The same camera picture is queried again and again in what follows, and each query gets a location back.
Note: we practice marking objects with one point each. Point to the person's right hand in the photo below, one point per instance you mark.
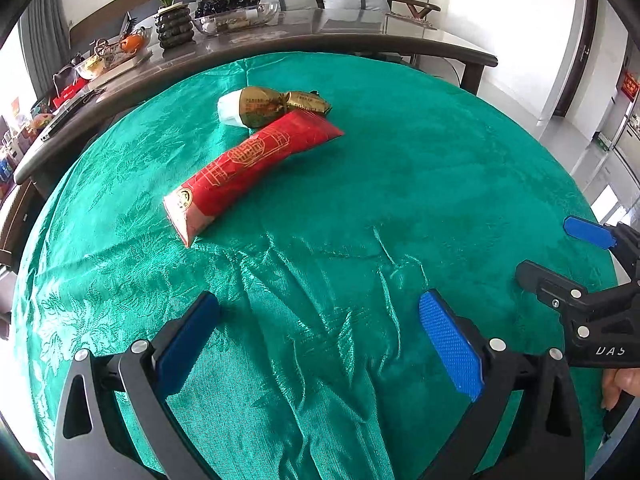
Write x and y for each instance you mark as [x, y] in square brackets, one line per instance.
[622, 385]

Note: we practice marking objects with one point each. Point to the gold foil packet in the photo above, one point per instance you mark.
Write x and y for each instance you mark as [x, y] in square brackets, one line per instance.
[260, 107]

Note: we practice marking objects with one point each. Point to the white crumpled paper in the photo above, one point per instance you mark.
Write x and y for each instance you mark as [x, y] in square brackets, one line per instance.
[229, 109]

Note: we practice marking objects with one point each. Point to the wooden chair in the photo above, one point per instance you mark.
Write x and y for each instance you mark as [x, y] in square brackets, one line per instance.
[415, 7]

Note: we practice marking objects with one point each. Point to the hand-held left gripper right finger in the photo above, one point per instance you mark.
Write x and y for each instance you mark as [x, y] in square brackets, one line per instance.
[450, 345]

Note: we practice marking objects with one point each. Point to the grey curtain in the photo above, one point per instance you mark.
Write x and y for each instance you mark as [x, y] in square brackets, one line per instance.
[45, 40]

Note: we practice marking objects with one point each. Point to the red box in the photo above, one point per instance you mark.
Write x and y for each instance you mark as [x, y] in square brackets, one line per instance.
[67, 91]

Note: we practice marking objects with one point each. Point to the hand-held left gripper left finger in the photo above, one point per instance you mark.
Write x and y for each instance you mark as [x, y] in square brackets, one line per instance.
[185, 340]

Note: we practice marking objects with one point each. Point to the orange fruit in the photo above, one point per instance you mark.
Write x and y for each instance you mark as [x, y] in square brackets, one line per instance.
[130, 44]

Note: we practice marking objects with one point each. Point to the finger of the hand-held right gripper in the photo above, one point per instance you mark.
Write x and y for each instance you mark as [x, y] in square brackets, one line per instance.
[587, 230]
[545, 285]

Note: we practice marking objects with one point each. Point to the glass bowl with dark fruit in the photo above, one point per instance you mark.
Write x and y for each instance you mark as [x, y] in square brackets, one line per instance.
[235, 17]

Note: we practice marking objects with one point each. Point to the green tablecloth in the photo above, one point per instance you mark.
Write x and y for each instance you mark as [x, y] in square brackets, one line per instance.
[400, 185]

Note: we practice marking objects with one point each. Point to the long dark wooden table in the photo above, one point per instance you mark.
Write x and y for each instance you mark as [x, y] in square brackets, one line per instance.
[350, 30]

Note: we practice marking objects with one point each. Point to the tray with orange fruit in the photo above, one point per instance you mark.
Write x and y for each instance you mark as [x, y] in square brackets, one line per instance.
[91, 66]

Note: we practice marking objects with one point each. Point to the brown sofa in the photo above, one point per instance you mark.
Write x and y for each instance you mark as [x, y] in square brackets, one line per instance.
[100, 20]

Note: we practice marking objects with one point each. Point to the dark brown door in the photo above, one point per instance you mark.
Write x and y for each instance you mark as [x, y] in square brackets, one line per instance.
[577, 65]

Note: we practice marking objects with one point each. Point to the red wall sign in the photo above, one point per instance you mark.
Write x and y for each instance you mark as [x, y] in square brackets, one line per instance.
[630, 85]

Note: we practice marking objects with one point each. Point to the potted plant dark ribbed pot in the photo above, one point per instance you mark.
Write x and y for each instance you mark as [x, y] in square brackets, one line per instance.
[172, 25]

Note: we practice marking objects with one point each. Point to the red snack packet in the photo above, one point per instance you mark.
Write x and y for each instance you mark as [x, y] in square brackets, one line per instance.
[240, 170]

